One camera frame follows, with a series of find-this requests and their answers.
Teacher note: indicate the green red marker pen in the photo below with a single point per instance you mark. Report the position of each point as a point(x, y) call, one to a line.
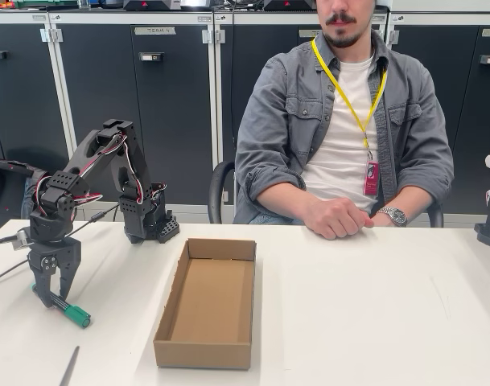
point(77, 315)

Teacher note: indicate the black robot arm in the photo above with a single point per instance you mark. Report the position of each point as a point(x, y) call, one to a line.
point(136, 169)

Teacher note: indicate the man's left forearm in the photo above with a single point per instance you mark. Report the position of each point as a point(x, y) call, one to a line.
point(417, 213)

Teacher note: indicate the man's right hand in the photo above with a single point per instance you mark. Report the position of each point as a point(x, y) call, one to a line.
point(333, 217)

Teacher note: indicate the man's left hand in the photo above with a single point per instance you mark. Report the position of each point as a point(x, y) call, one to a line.
point(372, 221)

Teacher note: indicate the black backpack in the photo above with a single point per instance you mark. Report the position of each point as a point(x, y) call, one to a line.
point(7, 193)

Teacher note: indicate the thin grey stick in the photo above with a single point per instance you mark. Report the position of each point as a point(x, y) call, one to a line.
point(69, 366)

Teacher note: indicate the open cardboard box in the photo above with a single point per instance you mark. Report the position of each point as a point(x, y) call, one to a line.
point(212, 305)

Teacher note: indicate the black chair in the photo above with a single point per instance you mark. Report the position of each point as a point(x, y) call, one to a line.
point(216, 189)

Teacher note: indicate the dark grey metal cabinet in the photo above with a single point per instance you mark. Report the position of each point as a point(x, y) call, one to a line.
point(470, 80)
point(100, 80)
point(238, 60)

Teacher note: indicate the grey cabinet hinge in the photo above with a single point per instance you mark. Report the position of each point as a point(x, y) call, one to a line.
point(213, 36)
point(392, 37)
point(51, 35)

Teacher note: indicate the green flat item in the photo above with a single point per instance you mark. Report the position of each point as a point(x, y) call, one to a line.
point(47, 3)

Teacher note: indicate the clear drinking glass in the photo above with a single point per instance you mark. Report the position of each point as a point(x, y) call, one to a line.
point(84, 3)

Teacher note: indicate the black device red logo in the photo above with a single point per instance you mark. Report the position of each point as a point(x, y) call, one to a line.
point(289, 5)
point(152, 5)

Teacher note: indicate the man in grey shirt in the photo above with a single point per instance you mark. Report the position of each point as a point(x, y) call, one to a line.
point(301, 120)

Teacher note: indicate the pink name badge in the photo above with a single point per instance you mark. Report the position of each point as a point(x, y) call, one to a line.
point(371, 179)

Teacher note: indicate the silver wrist watch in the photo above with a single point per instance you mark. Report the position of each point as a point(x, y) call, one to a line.
point(393, 216)

